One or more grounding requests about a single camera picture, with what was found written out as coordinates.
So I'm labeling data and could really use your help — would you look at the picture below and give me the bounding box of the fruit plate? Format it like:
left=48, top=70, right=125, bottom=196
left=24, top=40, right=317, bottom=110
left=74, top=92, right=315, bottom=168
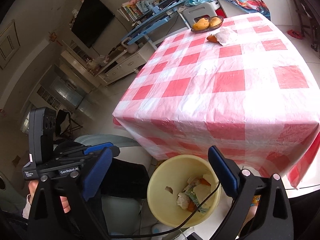
left=191, top=16, right=223, bottom=33

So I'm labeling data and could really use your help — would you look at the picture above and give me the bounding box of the orange peel under tissue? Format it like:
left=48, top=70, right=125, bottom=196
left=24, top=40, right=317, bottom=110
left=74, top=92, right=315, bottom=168
left=207, top=35, right=219, bottom=43

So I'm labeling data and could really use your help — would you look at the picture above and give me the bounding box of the small yellow mango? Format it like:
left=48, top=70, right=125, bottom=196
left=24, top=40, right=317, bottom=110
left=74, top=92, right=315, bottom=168
left=209, top=17, right=222, bottom=28

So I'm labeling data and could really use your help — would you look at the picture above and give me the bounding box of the black wall television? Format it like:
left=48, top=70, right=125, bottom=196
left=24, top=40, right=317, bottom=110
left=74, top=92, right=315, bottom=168
left=71, top=0, right=115, bottom=48

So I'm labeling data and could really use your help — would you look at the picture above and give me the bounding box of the black folding chair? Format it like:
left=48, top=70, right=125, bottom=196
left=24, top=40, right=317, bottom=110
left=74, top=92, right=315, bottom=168
left=55, top=110, right=83, bottom=140

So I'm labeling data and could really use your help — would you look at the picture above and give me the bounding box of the person's left hand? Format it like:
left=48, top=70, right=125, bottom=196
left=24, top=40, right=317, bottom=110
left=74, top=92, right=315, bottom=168
left=28, top=180, right=71, bottom=213

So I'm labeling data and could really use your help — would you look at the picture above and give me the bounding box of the orange peel piece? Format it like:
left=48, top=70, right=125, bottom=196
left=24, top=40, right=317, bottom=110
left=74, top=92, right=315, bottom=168
left=199, top=178, right=211, bottom=186

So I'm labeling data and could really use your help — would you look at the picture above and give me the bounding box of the pink kettlebell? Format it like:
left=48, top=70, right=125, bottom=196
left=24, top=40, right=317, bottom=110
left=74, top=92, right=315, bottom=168
left=121, top=37, right=139, bottom=54

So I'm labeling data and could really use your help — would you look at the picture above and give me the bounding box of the blue study desk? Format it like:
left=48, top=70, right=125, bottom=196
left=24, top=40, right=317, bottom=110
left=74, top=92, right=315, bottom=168
left=121, top=0, right=191, bottom=49

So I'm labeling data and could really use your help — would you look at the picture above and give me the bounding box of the yellow plastic trash basin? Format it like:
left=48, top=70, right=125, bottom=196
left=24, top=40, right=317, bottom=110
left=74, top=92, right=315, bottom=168
left=147, top=155, right=221, bottom=228

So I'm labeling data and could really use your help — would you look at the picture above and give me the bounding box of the green drink carton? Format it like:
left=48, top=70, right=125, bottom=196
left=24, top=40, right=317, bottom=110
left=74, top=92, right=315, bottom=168
left=185, top=191, right=209, bottom=213

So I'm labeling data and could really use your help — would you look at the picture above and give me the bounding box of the black cable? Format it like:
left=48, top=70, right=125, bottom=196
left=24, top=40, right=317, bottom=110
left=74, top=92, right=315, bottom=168
left=109, top=180, right=221, bottom=239

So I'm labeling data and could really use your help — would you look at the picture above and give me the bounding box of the red white checkered tablecloth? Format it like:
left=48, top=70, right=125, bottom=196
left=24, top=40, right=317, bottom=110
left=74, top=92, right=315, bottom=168
left=112, top=13, right=319, bottom=187

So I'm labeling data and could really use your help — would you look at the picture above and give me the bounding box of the row of books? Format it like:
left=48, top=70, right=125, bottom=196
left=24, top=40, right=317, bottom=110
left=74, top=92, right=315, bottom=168
left=117, top=0, right=148, bottom=23

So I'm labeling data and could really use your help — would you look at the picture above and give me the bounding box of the white plastic stool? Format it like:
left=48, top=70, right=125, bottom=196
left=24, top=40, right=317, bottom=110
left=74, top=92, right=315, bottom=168
left=182, top=2, right=217, bottom=25

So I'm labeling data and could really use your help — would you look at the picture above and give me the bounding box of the large orange peel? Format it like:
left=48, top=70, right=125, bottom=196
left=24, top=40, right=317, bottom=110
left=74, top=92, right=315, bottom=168
left=187, top=200, right=197, bottom=212

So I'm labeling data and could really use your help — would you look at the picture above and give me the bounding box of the large yellow mango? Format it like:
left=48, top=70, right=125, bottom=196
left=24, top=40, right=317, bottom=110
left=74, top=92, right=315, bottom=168
left=192, top=18, right=209, bottom=31

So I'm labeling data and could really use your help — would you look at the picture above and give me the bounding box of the cream TV cabinet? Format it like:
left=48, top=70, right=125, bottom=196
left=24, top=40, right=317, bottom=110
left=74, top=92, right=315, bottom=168
left=97, top=43, right=155, bottom=86

